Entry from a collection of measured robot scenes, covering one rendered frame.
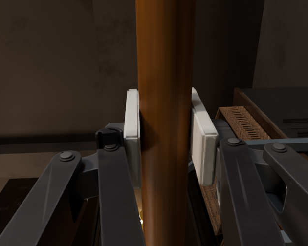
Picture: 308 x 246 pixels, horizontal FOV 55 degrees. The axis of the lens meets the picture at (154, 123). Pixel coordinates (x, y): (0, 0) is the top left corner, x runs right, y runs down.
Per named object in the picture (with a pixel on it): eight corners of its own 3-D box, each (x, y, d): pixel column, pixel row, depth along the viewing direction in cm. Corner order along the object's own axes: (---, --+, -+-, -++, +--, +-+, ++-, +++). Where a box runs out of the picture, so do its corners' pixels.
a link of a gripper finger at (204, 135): (203, 133, 14) (219, 133, 14) (184, 87, 20) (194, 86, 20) (199, 187, 15) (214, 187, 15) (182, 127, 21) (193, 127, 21)
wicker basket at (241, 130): (269, 235, 150) (214, 238, 148) (234, 171, 200) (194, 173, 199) (286, 153, 129) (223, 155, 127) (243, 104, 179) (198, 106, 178)
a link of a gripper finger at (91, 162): (125, 201, 13) (55, 204, 13) (128, 144, 17) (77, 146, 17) (123, 172, 12) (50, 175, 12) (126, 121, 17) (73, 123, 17)
